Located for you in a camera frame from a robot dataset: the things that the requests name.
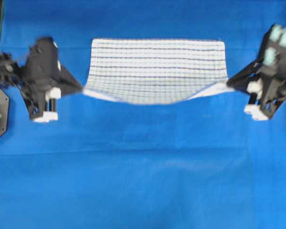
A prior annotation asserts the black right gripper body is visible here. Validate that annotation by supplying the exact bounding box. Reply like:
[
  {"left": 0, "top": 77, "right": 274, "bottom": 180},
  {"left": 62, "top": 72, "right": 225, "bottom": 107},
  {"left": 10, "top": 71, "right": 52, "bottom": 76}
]
[{"left": 244, "top": 24, "right": 286, "bottom": 121}]

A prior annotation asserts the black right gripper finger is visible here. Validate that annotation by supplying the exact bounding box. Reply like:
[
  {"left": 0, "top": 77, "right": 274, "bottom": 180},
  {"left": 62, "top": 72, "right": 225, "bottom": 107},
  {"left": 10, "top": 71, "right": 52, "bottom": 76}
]
[
  {"left": 226, "top": 61, "right": 261, "bottom": 87},
  {"left": 226, "top": 83, "right": 249, "bottom": 94}
]

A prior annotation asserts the blue table cloth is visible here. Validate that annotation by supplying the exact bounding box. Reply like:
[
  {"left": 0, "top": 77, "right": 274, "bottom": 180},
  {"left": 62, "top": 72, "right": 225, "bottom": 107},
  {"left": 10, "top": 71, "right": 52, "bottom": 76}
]
[{"left": 0, "top": 0, "right": 286, "bottom": 229}]

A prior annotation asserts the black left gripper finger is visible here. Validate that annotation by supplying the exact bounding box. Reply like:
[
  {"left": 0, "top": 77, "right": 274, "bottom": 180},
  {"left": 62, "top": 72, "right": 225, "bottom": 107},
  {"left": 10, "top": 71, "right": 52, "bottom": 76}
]
[
  {"left": 58, "top": 62, "right": 83, "bottom": 88},
  {"left": 60, "top": 87, "right": 82, "bottom": 97}
]

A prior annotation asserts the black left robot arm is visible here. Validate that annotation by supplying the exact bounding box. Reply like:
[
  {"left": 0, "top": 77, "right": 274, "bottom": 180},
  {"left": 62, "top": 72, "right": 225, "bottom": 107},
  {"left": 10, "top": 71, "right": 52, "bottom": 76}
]
[{"left": 0, "top": 37, "right": 83, "bottom": 123}]

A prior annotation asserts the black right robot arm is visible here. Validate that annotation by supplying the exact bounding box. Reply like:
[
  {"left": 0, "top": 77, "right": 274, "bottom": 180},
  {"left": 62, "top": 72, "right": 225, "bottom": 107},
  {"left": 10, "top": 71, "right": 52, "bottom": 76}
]
[{"left": 226, "top": 24, "right": 286, "bottom": 121}]

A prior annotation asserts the white blue-striped towel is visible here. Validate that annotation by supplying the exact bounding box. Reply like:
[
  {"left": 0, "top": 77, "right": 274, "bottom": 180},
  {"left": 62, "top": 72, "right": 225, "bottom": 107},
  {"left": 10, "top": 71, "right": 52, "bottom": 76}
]
[{"left": 83, "top": 38, "right": 231, "bottom": 105}]

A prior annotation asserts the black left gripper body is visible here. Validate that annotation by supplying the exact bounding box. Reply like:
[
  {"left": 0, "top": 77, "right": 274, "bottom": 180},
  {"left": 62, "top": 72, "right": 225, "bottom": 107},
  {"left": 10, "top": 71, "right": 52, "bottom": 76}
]
[{"left": 20, "top": 37, "right": 61, "bottom": 123}]

